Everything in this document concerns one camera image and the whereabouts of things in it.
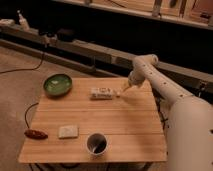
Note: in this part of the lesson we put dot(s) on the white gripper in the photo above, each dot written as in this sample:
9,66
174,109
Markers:
134,79

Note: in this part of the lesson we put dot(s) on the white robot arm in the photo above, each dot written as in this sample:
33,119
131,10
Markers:
190,132

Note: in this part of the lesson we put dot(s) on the green ceramic bowl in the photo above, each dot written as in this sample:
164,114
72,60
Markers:
57,85

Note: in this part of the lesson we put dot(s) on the white spray bottle background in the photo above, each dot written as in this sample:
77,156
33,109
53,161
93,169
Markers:
23,22

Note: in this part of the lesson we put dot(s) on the wooden table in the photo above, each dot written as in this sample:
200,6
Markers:
130,123

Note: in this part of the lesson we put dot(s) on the black device on ledge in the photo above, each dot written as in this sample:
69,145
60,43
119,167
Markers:
66,35

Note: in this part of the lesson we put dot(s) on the white sponge block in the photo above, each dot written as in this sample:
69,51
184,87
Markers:
70,131

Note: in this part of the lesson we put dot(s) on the red oval object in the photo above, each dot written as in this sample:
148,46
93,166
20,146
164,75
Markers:
34,134

